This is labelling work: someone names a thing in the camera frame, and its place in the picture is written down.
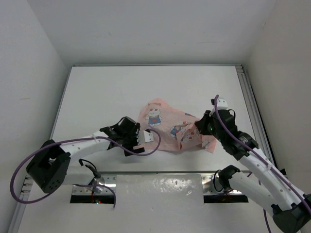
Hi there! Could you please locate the metal base plate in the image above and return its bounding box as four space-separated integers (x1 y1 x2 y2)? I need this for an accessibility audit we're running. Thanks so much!
72 174 117 196
201 173 242 196

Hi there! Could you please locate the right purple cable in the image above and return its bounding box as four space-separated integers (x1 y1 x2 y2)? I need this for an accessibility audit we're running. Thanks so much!
210 94 311 233

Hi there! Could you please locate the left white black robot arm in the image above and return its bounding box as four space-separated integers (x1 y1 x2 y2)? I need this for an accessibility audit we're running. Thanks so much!
26 116 153 194

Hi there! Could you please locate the white front cover board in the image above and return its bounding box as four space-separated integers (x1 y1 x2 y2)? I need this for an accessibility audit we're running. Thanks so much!
19 174 278 233

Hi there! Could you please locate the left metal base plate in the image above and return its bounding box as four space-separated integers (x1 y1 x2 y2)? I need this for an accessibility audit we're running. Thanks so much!
72 174 117 196

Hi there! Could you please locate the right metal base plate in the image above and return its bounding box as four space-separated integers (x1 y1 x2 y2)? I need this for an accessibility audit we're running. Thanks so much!
201 173 242 196

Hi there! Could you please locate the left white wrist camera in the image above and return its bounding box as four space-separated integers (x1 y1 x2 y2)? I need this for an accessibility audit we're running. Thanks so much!
141 130 154 143

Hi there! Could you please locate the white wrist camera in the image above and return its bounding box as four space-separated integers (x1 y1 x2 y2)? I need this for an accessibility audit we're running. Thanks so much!
217 98 228 109
141 130 154 143

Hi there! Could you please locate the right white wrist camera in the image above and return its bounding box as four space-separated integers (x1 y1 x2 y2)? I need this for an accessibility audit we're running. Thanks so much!
217 98 228 109

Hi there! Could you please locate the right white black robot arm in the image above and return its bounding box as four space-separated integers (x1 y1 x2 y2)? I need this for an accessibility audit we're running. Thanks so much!
195 110 311 233

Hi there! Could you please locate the pink cartoon print pillowcase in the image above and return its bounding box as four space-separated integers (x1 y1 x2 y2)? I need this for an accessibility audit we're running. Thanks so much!
137 98 217 153

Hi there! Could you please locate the left aluminium frame rail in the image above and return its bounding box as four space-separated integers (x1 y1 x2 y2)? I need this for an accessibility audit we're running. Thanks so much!
7 176 36 233

